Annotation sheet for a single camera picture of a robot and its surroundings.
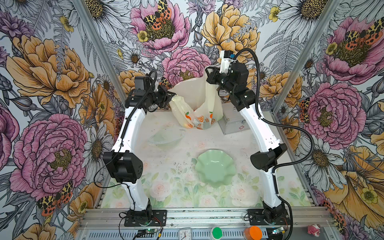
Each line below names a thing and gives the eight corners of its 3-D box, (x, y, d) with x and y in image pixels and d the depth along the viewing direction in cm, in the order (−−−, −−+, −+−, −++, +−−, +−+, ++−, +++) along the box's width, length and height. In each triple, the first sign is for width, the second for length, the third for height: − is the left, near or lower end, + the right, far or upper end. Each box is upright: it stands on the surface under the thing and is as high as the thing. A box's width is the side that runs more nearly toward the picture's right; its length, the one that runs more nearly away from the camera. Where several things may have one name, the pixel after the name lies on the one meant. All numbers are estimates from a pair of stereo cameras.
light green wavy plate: (195, 188, 86) (195, 184, 81) (195, 154, 99) (195, 149, 95) (236, 188, 86) (238, 184, 81) (230, 154, 99) (232, 149, 95)
